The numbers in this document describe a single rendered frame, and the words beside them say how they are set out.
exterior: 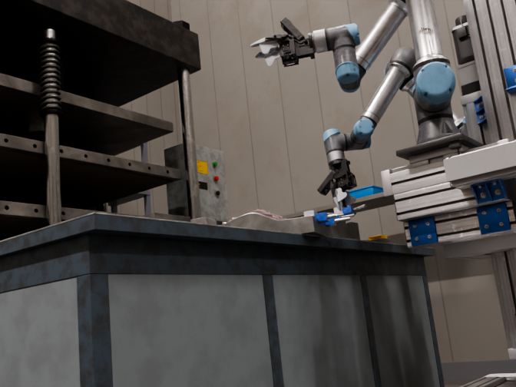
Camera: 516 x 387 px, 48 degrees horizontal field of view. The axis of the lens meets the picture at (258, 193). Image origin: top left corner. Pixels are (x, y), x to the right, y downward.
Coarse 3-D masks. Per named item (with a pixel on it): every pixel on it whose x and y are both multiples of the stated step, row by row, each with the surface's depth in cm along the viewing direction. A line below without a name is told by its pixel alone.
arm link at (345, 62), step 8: (336, 48) 193; (344, 48) 192; (352, 48) 193; (336, 56) 193; (344, 56) 191; (352, 56) 192; (336, 64) 193; (344, 64) 191; (352, 64) 191; (336, 72) 193; (344, 72) 191; (352, 72) 190; (344, 80) 193; (352, 80) 194
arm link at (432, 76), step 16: (416, 0) 189; (432, 0) 190; (416, 16) 188; (432, 16) 187; (416, 32) 188; (432, 32) 186; (416, 48) 188; (432, 48) 184; (416, 64) 185; (432, 64) 180; (448, 64) 183; (416, 80) 183; (432, 80) 180; (448, 80) 179; (416, 96) 190; (432, 96) 180; (448, 96) 182
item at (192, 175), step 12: (180, 72) 291; (180, 84) 290; (180, 96) 289; (180, 108) 288; (192, 108) 289; (192, 120) 287; (192, 132) 285; (192, 144) 283; (192, 156) 282; (192, 168) 280; (192, 180) 279; (192, 192) 277; (192, 204) 276; (192, 216) 275
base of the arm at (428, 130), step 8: (424, 120) 195; (432, 120) 192; (440, 120) 192; (448, 120) 192; (424, 128) 194; (432, 128) 191; (440, 128) 190; (448, 128) 191; (456, 128) 192; (424, 136) 193; (432, 136) 190; (440, 136) 189; (416, 144) 197
